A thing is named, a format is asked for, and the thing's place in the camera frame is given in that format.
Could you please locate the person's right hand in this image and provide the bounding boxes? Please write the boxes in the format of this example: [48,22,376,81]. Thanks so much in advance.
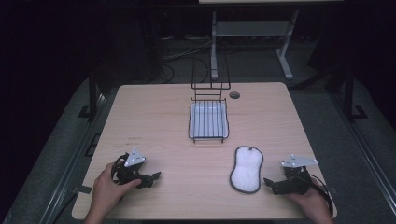
[287,176,334,219]

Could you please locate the bundle of floor cables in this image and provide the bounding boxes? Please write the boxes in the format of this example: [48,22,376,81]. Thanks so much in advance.
[157,35,216,83]

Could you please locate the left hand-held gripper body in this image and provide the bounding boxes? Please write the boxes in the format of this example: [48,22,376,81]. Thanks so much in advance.
[110,147,148,187]

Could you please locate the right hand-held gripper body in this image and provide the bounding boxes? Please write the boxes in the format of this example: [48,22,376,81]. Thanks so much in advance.
[279,154,318,196]

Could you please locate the grey metal stand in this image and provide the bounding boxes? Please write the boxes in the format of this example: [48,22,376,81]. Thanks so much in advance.
[210,8,301,81]

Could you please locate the black wire rack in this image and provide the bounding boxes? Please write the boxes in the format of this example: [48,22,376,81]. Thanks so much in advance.
[187,53,232,145]

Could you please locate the black metal post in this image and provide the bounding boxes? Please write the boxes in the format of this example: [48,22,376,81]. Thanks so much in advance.
[88,68,100,121]

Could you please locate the person's left hand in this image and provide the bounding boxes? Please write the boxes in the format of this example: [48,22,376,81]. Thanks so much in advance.
[92,161,143,217]

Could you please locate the white sponge pad grey edge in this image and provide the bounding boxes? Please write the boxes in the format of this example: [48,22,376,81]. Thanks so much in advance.
[229,145,265,195]

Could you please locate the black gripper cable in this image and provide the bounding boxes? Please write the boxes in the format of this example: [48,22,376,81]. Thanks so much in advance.
[110,152,130,185]
[306,174,334,217]

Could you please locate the white plastic tray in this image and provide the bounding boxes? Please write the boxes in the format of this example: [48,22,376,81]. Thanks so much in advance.
[189,100,229,140]

